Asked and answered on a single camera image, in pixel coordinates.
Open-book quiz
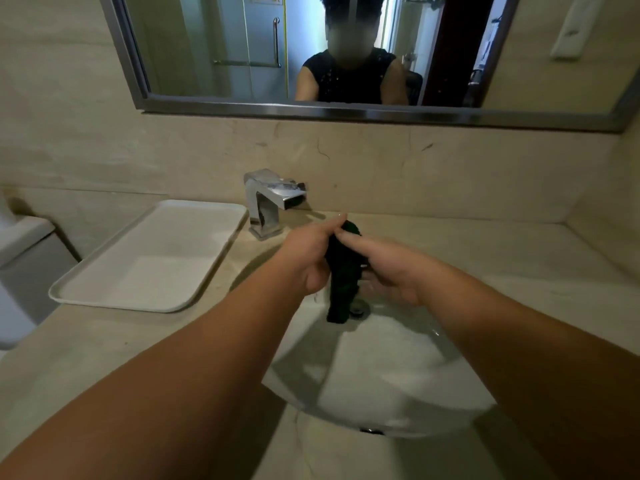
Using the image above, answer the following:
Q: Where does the white toilet tank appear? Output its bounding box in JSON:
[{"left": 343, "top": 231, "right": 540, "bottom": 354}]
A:
[{"left": 0, "top": 195, "right": 78, "bottom": 351}]

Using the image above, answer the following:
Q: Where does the person's left hand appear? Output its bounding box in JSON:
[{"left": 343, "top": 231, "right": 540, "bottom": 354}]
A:
[{"left": 276, "top": 213, "right": 348, "bottom": 297}]

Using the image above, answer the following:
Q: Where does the white rectangular tray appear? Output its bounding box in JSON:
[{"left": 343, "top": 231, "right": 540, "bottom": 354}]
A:
[{"left": 48, "top": 199, "right": 249, "bottom": 314}]

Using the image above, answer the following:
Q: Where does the person's right forearm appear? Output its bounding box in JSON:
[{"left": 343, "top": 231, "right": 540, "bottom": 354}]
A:
[{"left": 417, "top": 265, "right": 640, "bottom": 480}]

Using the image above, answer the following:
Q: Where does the chrome faucet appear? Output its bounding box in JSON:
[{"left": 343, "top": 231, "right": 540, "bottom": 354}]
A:
[{"left": 243, "top": 169, "right": 307, "bottom": 241}]

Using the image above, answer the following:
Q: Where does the person's right hand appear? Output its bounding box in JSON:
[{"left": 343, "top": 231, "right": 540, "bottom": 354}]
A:
[{"left": 334, "top": 229, "right": 441, "bottom": 307}]

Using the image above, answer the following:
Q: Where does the silver framed wall mirror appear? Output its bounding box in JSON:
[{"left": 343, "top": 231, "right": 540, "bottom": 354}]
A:
[{"left": 98, "top": 0, "right": 640, "bottom": 133}]

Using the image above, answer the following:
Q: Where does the person's left forearm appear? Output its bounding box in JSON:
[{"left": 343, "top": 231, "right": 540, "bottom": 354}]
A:
[{"left": 0, "top": 251, "right": 307, "bottom": 480}]

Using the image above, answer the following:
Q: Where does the dark green cloth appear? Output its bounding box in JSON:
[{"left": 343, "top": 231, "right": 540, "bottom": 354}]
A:
[{"left": 324, "top": 220, "right": 370, "bottom": 324}]

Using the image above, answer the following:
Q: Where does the white round sink basin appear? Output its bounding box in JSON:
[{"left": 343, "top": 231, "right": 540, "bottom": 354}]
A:
[{"left": 262, "top": 275, "right": 497, "bottom": 439}]

